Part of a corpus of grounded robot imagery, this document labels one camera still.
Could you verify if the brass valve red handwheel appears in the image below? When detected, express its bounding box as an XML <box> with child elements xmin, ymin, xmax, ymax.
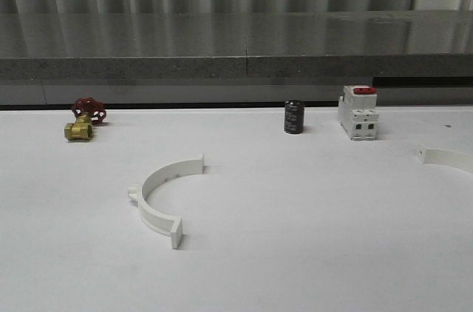
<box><xmin>64</xmin><ymin>98</ymin><xmax>106</xmax><ymax>140</ymax></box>

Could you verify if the white circuit breaker red switch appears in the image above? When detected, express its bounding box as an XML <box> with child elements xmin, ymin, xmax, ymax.
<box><xmin>338</xmin><ymin>85</ymin><xmax>379</xmax><ymax>140</ymax></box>

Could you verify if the white half pipe clamp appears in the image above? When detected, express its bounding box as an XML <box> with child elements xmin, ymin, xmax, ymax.
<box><xmin>128</xmin><ymin>154</ymin><xmax>204</xmax><ymax>249</ymax></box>
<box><xmin>418</xmin><ymin>145</ymin><xmax>473</xmax><ymax>174</ymax></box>

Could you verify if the black cylindrical capacitor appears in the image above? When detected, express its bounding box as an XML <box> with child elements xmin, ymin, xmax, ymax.
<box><xmin>284</xmin><ymin>100</ymin><xmax>304</xmax><ymax>135</ymax></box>

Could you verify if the grey stone ledge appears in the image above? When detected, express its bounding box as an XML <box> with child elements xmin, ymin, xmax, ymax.
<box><xmin>1</xmin><ymin>11</ymin><xmax>472</xmax><ymax>84</ymax></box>

